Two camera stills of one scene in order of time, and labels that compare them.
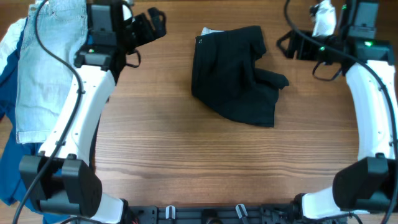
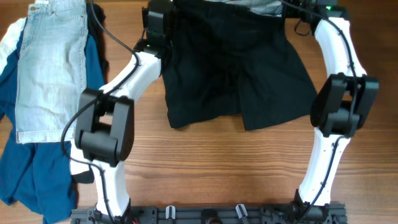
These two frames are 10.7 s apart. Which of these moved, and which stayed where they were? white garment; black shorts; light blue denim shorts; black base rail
Moved: black shorts
Stayed: white garment; black base rail; light blue denim shorts
